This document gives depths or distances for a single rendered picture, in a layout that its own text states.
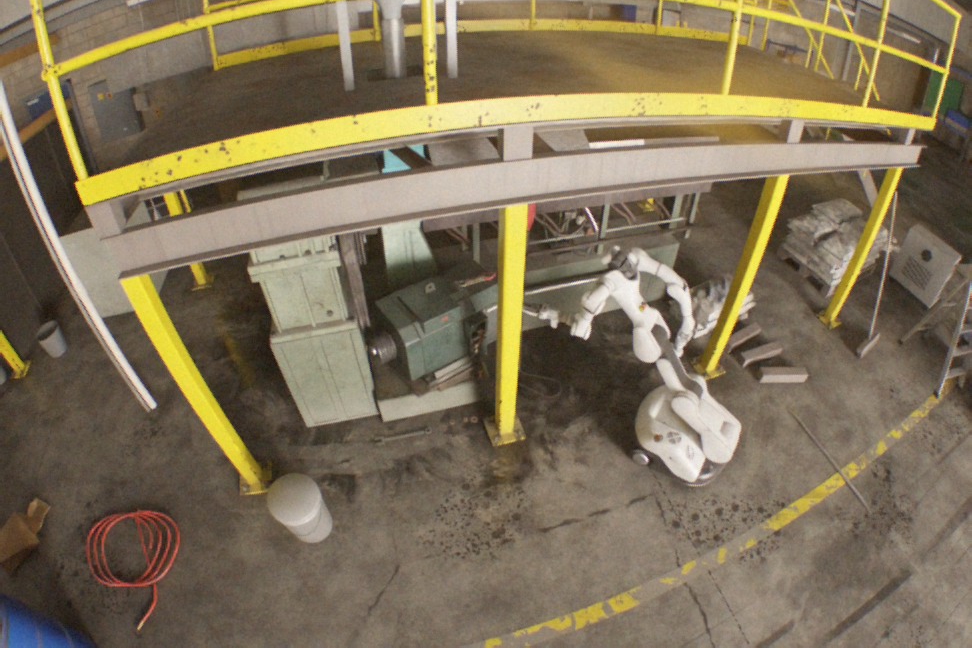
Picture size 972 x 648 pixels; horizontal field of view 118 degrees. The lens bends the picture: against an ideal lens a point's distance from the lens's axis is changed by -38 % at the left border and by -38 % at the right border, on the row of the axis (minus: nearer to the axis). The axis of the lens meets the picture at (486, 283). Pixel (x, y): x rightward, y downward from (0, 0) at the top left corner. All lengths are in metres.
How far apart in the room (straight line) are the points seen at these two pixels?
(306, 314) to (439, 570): 1.62
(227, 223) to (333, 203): 0.44
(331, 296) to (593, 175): 1.52
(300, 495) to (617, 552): 1.79
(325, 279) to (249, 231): 0.76
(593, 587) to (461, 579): 0.72
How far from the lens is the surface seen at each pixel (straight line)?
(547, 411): 3.30
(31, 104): 9.14
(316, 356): 2.88
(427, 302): 2.74
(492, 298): 2.88
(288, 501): 2.70
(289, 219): 1.92
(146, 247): 2.11
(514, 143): 1.88
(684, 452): 2.92
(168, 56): 4.89
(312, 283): 2.60
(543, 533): 2.86
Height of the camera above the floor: 2.65
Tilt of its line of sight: 38 degrees down
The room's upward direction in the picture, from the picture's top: straight up
